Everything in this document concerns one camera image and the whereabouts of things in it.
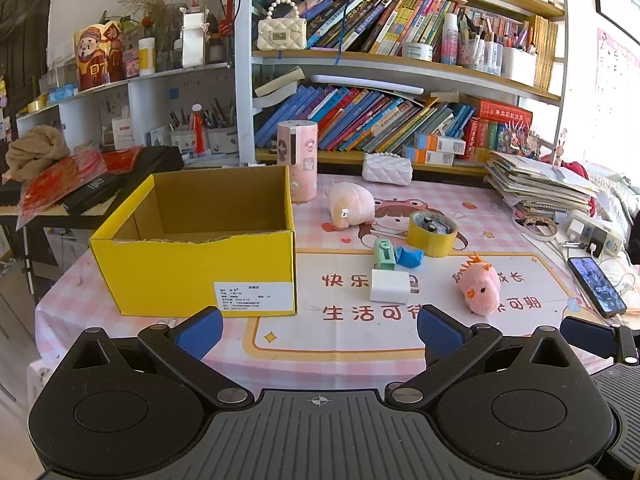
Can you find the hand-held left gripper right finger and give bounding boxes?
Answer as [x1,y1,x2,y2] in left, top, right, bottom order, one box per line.
[384,304,583,408]

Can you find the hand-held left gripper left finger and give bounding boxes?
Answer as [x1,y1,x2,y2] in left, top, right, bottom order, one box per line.
[67,306,255,408]

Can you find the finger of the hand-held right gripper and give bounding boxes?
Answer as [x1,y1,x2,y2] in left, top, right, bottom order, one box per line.
[560,316,640,365]

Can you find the yellow cardboard box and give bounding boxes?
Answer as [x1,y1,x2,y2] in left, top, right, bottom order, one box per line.
[89,165,298,318]

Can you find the black smartphone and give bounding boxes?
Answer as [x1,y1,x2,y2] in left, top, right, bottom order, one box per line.
[567,256,628,319]

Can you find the pink plush with orange hair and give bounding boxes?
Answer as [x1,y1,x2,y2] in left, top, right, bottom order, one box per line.
[454,252,501,317]

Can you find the small white box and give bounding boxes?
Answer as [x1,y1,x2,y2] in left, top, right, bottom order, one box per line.
[370,269,410,305]

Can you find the blue clay lump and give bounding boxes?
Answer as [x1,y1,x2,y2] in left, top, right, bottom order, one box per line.
[396,246,425,269]

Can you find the yellow tape roll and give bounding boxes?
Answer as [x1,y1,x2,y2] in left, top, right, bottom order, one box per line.
[406,211,459,258]

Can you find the pink cartoon printed tablecloth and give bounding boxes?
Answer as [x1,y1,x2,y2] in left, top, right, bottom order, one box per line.
[37,174,640,378]

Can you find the small green device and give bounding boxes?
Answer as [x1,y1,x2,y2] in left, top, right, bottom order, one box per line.
[374,238,397,271]

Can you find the white power strip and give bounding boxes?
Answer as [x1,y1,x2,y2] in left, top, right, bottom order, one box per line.
[565,210,625,258]

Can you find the coiled band rings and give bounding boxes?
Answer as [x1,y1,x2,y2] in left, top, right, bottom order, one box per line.
[520,217,559,241]

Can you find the stack of papers and booklets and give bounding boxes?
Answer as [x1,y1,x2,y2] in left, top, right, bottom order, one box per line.
[484,150,601,221]

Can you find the large pink plush pig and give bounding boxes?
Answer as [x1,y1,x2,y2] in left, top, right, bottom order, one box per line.
[326,182,376,231]

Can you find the white quilted purse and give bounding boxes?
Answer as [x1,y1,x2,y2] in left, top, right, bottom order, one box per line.
[362,152,414,182]

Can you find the orange and blue carton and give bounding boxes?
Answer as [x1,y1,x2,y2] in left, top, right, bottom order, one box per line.
[402,145,455,167]
[414,132,467,155]

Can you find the pink cartoon print canister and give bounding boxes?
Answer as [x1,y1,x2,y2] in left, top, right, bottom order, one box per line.
[276,120,319,204]

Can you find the colourful ornament headdress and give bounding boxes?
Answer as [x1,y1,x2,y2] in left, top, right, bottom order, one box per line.
[500,120,543,161]

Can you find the red tassel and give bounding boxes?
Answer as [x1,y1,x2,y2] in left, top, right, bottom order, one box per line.
[192,105,208,153]

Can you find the red boxed book set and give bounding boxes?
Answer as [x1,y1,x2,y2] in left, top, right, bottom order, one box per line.
[465,97,533,161]

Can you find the row of blue leaning books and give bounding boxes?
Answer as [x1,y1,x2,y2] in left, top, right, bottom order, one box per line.
[254,85,476,153]

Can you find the white and wooden bookshelf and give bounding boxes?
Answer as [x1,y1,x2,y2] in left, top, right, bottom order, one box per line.
[234,0,571,177]

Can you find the white side shelf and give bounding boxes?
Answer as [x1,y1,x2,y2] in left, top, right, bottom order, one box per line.
[15,62,241,166]

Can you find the beige cloth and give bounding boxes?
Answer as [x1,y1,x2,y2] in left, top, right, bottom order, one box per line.
[5,125,71,181]

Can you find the long white bar lamp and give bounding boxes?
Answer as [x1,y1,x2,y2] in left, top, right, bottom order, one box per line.
[311,74,426,96]

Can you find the stack of grey white books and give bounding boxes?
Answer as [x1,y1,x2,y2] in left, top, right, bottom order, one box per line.
[255,66,306,108]

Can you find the white pen holder box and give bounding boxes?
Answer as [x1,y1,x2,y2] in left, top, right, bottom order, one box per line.
[501,47,537,86]

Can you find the row of yellow books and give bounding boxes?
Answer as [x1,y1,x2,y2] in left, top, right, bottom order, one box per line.
[535,15,559,91]

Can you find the white bottle with yellow label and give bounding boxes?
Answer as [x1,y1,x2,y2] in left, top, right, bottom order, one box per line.
[138,37,156,76]

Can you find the red and gold figure tin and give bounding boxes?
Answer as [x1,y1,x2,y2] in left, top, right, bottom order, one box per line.
[75,22,126,92]

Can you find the white and pink bottle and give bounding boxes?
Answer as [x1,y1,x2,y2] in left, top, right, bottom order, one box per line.
[442,12,459,65]

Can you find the white carton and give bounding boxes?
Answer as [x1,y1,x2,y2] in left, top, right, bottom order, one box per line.
[181,7,208,68]

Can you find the row of colourful leaning books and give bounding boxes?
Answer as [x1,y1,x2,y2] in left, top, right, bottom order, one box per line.
[305,0,458,56]

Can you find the dried flower bunch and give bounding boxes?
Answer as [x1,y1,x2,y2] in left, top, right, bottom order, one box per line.
[120,0,176,36]

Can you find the pink wall poster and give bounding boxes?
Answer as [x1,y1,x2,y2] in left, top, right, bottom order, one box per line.
[595,27,640,116]

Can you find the cream handbag with pearl handle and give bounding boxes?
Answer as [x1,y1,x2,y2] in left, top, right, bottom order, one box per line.
[257,0,307,52]

